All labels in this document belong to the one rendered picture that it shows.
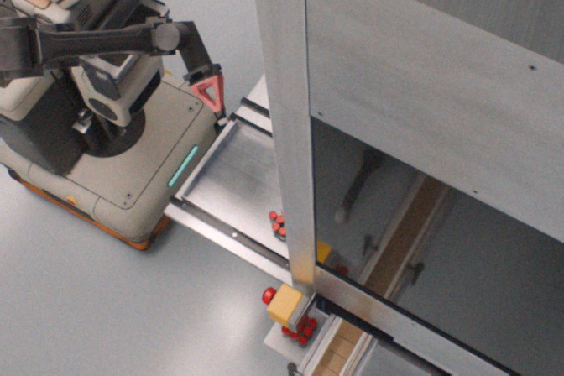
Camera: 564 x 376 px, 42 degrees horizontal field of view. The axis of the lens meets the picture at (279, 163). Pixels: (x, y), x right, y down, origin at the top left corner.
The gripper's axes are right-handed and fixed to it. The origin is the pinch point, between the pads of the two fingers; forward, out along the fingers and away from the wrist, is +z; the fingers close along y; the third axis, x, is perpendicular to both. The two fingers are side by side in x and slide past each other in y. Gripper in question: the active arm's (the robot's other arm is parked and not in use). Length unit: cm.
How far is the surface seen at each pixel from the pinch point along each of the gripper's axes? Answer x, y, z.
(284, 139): -22, -56, 10
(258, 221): 8.2, 21.0, 29.5
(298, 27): -33, -80, -1
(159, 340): 77, 82, 64
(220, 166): 13.6, 28.5, 13.1
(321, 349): 0, -3, 58
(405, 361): -15, 6, 71
